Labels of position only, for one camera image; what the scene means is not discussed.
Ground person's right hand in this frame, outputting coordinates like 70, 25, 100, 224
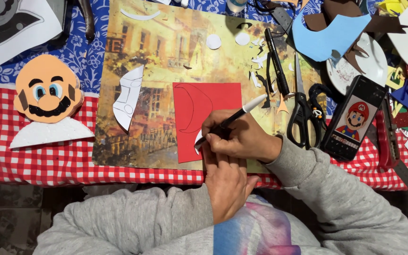
201, 109, 283, 164

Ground person's left hand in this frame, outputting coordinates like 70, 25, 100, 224
203, 147, 261, 225

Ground black pen with white cap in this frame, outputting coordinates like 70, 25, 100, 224
194, 94, 268, 148

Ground small white paper template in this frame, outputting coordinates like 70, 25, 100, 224
194, 129, 204, 155

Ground red foam sheet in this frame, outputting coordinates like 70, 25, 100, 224
173, 82, 243, 164

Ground orange foam star scrap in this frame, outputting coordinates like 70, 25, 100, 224
276, 92, 295, 115

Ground grey sweatshirt with colour print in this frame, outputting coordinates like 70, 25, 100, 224
212, 194, 327, 255

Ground pile of paper snippets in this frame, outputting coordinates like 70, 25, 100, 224
249, 37, 280, 109

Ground black marker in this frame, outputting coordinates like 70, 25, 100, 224
264, 28, 290, 97

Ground white paper circle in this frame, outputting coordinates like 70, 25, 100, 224
234, 32, 251, 47
206, 34, 222, 50

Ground black smartphone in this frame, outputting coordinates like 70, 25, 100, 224
320, 75, 388, 162

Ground street painting placemat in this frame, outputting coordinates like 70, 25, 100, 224
92, 0, 327, 174

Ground metal ruler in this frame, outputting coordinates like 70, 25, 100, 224
269, 5, 294, 37

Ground blue foam piece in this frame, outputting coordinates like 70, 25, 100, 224
291, 13, 372, 63

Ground white paper hat template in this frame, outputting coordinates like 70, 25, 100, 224
113, 65, 145, 132

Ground red utility knife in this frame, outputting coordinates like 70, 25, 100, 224
375, 95, 408, 196

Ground clear glue bottle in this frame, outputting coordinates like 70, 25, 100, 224
227, 0, 248, 13

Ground white plate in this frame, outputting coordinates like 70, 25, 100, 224
326, 32, 389, 96

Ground brown foam offcut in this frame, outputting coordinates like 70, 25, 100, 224
303, 0, 408, 74

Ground white paper crescent strip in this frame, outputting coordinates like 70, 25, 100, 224
120, 8, 162, 21

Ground red checked tablecloth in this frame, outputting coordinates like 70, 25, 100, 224
0, 81, 408, 192

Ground blue floral tablecloth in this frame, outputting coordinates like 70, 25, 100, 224
0, 0, 408, 117

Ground foam moustache face craft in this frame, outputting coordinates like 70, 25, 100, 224
9, 54, 96, 149

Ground black tool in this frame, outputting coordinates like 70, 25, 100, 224
46, 0, 71, 47

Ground printed character paper sheet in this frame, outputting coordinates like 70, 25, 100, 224
0, 0, 63, 75

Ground black handled scissors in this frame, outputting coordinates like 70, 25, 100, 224
286, 52, 322, 149

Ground black cord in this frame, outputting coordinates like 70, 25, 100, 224
308, 83, 335, 122

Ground dark tool handle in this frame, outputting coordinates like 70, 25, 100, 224
77, 0, 96, 44

